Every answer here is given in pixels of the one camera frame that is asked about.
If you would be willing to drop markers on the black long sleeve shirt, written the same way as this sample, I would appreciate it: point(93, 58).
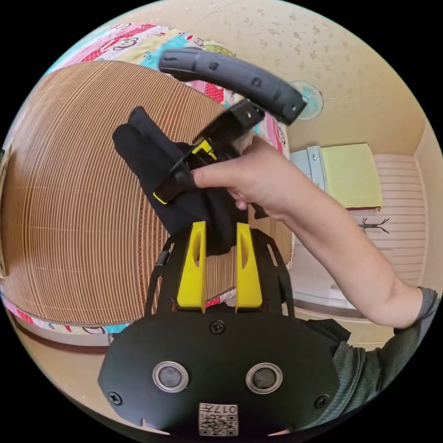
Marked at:
point(145, 155)

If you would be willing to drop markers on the black coat rack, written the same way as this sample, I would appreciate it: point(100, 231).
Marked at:
point(373, 225)

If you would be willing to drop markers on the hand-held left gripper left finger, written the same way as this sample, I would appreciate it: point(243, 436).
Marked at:
point(193, 277)

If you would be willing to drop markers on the person's right forearm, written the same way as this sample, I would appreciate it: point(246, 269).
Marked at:
point(346, 249)

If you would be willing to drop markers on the person's body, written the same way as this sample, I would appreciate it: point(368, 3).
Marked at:
point(380, 367)

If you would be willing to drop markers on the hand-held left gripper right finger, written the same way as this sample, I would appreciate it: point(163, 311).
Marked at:
point(247, 283)

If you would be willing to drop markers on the light green fan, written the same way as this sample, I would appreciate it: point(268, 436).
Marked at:
point(311, 100)

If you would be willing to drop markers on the yellow curtain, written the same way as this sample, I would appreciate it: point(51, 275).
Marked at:
point(349, 176)

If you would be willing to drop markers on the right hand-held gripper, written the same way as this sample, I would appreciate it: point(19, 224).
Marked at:
point(225, 133)

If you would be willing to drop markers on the person's right hand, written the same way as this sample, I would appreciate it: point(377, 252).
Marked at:
point(263, 176)

